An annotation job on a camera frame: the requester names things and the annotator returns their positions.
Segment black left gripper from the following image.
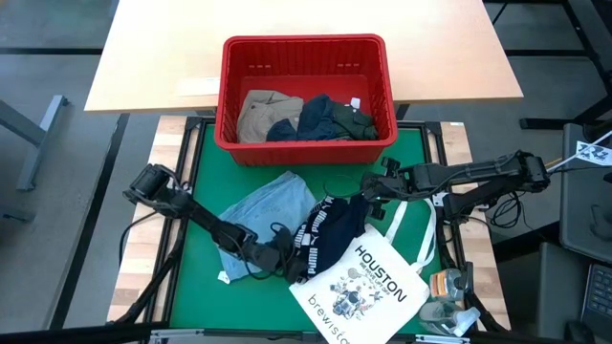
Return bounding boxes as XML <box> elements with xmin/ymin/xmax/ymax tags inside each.
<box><xmin>251</xmin><ymin>227</ymin><xmax>312</xmax><ymax>284</ymax></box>

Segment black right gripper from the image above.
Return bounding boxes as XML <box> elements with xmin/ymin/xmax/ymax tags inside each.
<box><xmin>358</xmin><ymin>156</ymin><xmax>420</xmax><ymax>221</ymax></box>

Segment navy Puma t-shirt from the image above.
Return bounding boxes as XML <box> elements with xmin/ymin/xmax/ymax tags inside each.
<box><xmin>292</xmin><ymin>193</ymin><xmax>372</xmax><ymax>281</ymax></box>

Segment white printed t-shirt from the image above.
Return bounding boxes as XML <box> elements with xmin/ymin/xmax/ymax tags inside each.
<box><xmin>289</xmin><ymin>198</ymin><xmax>439</xmax><ymax>344</ymax></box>

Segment light blue denim jeans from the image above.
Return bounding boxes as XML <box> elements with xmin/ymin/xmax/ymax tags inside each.
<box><xmin>217</xmin><ymin>170</ymin><xmax>317</xmax><ymax>284</ymax></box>

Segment red fabric laundry bin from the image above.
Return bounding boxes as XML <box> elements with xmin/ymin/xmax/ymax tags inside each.
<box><xmin>213</xmin><ymin>32</ymin><xmax>399</xmax><ymax>167</ymax></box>

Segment orange label sanitizer bottle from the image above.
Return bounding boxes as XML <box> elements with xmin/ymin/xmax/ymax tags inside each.
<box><xmin>428</xmin><ymin>261</ymin><xmax>474</xmax><ymax>302</ymax></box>

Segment khaki garment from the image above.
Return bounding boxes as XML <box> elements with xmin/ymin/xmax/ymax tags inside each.
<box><xmin>236</xmin><ymin>89</ymin><xmax>305</xmax><ymax>144</ymax></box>

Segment black stand strut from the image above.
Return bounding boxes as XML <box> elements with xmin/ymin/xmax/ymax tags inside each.
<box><xmin>0</xmin><ymin>233</ymin><xmax>186</xmax><ymax>344</ymax></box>

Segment clear spray bottle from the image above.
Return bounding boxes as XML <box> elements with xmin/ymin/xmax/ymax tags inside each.
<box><xmin>419</xmin><ymin>300</ymin><xmax>482</xmax><ymax>338</ymax></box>

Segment white label strip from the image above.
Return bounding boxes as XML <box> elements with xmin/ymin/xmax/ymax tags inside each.
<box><xmin>175</xmin><ymin>77</ymin><xmax>221</xmax><ymax>97</ymax></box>

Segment dark grey cabinet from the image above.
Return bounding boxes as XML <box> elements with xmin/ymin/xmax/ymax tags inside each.
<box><xmin>496</xmin><ymin>241</ymin><xmax>589</xmax><ymax>344</ymax></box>

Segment grey plastic case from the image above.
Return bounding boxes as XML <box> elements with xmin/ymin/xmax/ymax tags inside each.
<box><xmin>558</xmin><ymin>122</ymin><xmax>612</xmax><ymax>264</ymax></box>

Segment white patterned tag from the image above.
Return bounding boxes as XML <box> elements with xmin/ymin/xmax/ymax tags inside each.
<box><xmin>547</xmin><ymin>128</ymin><xmax>612</xmax><ymax>173</ymax></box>

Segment light wooden desk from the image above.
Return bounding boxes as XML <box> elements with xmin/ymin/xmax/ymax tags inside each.
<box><xmin>84</xmin><ymin>0</ymin><xmax>525</xmax><ymax>115</ymax></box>

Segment black computer mouse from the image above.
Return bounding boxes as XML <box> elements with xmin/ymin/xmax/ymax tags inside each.
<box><xmin>563</xmin><ymin>319</ymin><xmax>597</xmax><ymax>344</ymax></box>

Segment laptop keyboard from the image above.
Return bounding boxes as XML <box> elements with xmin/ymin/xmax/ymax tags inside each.
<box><xmin>580</xmin><ymin>262</ymin><xmax>612</xmax><ymax>331</ymax></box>

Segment black metal desk leg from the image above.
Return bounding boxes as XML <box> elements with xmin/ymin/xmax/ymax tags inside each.
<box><xmin>482</xmin><ymin>0</ymin><xmax>612</xmax><ymax>130</ymax></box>

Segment grey metal desk leg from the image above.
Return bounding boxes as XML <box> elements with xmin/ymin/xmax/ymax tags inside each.
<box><xmin>0</xmin><ymin>94</ymin><xmax>71</xmax><ymax>192</ymax></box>

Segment black metal table frame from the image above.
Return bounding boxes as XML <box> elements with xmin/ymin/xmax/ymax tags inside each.
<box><xmin>142</xmin><ymin>117</ymin><xmax>479</xmax><ymax>344</ymax></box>

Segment black cable bundle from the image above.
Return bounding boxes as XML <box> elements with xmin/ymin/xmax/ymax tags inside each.
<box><xmin>488</xmin><ymin>190</ymin><xmax>527</xmax><ymax>230</ymax></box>

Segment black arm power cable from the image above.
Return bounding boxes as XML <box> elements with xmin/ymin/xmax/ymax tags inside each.
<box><xmin>118</xmin><ymin>209</ymin><xmax>162</xmax><ymax>269</ymax></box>

